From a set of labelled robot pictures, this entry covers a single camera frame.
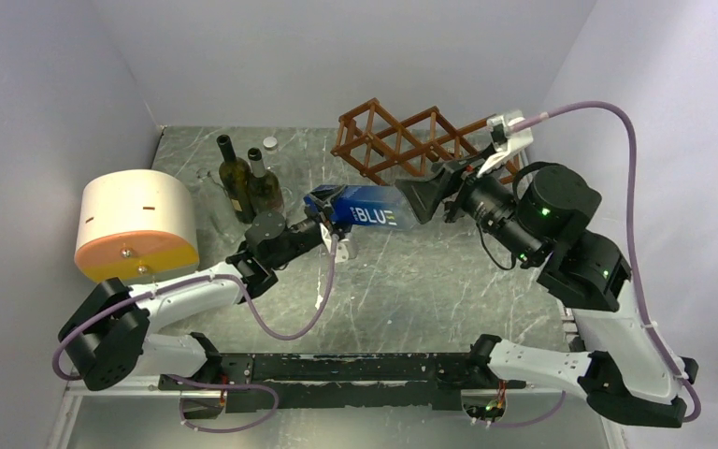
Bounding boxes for cream and orange cylinder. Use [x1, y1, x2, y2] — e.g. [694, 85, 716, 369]
[74, 169, 200, 284]

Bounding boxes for clear bottle silver cap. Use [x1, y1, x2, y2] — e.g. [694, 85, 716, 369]
[262, 136, 280, 171]

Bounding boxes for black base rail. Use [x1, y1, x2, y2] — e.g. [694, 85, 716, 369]
[194, 353, 503, 413]

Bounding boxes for dark green labelled wine bottle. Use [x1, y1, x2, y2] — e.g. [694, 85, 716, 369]
[248, 148, 284, 215]

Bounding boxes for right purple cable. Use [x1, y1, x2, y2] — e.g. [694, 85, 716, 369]
[507, 100, 704, 424]

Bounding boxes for brown wooden wine rack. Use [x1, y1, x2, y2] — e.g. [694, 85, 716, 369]
[331, 98, 486, 185]

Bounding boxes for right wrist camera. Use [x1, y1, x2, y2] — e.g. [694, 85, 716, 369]
[477, 109, 534, 178]

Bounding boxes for blue square bottle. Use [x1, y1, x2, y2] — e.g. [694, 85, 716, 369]
[314, 184, 419, 230]

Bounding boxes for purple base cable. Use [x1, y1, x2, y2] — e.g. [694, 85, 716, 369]
[179, 381, 280, 435]

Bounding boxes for dark green open wine bottle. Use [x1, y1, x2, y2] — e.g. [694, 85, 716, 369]
[216, 134, 255, 225]

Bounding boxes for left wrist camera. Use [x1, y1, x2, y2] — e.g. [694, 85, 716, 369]
[320, 224, 358, 264]

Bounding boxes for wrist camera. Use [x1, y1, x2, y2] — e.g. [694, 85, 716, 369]
[320, 224, 358, 264]
[477, 109, 534, 178]

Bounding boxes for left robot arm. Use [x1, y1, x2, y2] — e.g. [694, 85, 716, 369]
[52, 186, 351, 391]

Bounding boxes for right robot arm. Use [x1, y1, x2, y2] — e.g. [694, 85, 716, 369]
[395, 161, 698, 428]

